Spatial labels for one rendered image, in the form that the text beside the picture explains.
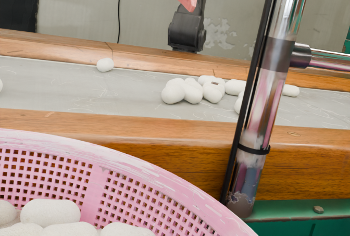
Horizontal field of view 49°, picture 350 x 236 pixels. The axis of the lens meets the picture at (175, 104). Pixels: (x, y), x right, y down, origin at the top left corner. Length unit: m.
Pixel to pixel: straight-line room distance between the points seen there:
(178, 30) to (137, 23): 1.64
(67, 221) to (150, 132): 0.10
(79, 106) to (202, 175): 0.17
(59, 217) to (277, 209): 0.18
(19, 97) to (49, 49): 0.21
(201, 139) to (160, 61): 0.37
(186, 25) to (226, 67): 0.24
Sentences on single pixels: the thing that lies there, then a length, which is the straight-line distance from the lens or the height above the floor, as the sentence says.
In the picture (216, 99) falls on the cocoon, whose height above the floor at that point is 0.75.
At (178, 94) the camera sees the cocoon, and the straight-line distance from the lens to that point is 0.46.
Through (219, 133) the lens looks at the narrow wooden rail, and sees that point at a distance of 0.32.
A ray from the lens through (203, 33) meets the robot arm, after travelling 0.92.
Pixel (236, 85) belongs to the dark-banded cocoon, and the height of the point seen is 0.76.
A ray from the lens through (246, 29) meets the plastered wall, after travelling 2.80.
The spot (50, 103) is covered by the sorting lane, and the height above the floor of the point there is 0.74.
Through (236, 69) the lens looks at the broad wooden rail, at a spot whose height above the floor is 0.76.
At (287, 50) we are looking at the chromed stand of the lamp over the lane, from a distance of 0.27.
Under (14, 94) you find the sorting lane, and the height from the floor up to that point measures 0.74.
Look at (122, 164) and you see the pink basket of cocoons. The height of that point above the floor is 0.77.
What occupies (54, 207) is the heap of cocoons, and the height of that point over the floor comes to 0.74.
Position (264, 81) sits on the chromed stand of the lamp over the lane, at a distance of 0.27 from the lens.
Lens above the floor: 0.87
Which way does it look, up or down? 15 degrees down
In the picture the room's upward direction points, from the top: 10 degrees clockwise
